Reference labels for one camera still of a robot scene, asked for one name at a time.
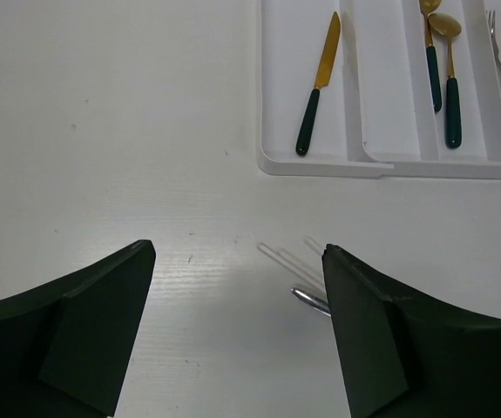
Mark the white compartment cutlery tray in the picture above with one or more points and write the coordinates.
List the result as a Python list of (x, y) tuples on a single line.
[(375, 117)]

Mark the gold knife green handle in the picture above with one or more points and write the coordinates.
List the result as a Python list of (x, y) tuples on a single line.
[(322, 78)]

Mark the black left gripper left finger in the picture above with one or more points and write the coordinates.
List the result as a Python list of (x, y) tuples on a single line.
[(65, 346)]

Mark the gold spoon green handle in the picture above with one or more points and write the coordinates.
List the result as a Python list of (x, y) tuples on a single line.
[(426, 8), (449, 28)]

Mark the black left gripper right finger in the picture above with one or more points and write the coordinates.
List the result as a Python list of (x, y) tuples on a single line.
[(404, 353)]

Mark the white chopstick middle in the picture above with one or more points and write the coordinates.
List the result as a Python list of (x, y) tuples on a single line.
[(302, 266)]

